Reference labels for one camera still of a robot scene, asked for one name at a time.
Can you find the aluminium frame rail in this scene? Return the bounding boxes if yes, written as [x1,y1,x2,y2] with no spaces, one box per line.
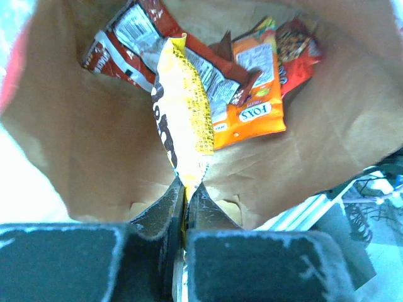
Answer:
[256,181,355,232]

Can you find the red paper bag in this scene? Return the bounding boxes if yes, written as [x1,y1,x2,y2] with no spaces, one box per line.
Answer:
[1,1,402,228]

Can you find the red nuts snack packet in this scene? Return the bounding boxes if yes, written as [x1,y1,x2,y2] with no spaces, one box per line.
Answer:
[276,17,324,98]

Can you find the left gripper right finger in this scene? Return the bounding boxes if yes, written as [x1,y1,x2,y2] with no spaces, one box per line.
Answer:
[186,186,355,301]

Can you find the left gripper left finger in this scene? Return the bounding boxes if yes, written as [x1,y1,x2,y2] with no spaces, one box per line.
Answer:
[1,179,184,301]

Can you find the brown chocolate bar wrapper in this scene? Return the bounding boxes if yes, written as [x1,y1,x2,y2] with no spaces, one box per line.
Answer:
[209,30,262,107]

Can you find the orange snack packet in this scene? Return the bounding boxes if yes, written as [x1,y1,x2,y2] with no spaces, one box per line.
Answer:
[210,16,286,150]

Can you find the yellow candy packet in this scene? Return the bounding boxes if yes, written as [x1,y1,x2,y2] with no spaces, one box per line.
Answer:
[150,33,215,202]

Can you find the red silver snack packet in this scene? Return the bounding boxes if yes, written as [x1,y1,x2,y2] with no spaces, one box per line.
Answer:
[82,1,239,122]

